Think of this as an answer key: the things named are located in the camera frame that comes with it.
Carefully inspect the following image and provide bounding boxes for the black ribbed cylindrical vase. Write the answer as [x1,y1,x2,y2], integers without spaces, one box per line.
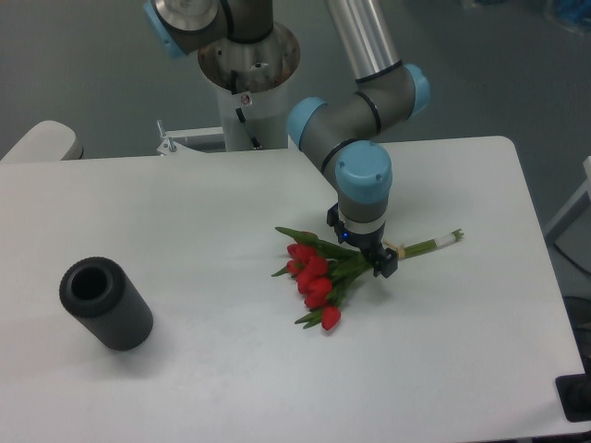
[59,257,153,351]

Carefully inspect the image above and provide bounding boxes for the black box at table edge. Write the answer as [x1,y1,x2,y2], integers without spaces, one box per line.
[555,374,590,423]

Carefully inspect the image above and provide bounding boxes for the white metal base frame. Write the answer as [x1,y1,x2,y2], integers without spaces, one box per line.
[156,117,293,156]

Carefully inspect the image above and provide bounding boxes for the red tulip bouquet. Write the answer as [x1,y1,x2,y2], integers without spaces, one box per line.
[271,225,465,332]

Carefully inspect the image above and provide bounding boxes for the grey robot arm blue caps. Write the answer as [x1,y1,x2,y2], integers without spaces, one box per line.
[143,1,430,277]

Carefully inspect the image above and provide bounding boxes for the white furniture at right edge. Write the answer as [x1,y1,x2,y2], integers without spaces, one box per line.
[543,157,590,245]

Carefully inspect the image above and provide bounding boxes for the black cable on pedestal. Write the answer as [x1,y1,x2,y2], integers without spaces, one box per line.
[235,106,262,150]

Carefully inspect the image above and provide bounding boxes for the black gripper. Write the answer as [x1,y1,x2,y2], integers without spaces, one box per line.
[327,205,399,278]

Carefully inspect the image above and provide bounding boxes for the white chair seat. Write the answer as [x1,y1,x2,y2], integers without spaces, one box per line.
[1,120,84,164]

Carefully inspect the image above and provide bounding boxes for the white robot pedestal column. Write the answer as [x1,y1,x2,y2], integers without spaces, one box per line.
[198,22,300,130]

